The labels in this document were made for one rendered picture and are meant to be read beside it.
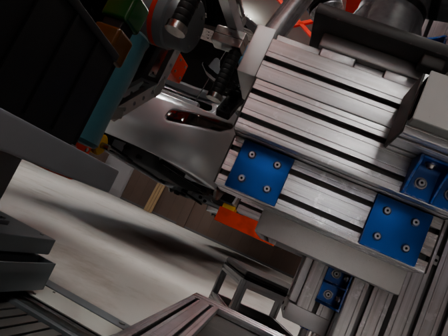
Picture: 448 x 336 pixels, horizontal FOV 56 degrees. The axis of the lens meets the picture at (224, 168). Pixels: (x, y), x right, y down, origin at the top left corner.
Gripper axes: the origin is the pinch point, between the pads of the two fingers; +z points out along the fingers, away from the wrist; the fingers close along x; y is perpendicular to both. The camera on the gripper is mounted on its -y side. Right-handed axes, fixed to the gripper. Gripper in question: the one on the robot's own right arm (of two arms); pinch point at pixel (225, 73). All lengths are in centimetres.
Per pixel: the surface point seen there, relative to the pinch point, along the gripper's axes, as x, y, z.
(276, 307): 32, -62, -116
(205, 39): -150, 136, -285
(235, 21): -1.4, 12.5, 5.8
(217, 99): 1.7, -8.1, 1.1
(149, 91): -20.4, -11.4, -3.2
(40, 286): -22, -73, -1
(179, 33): 1.1, -8.1, 34.0
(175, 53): -20.4, 3.4, -7.2
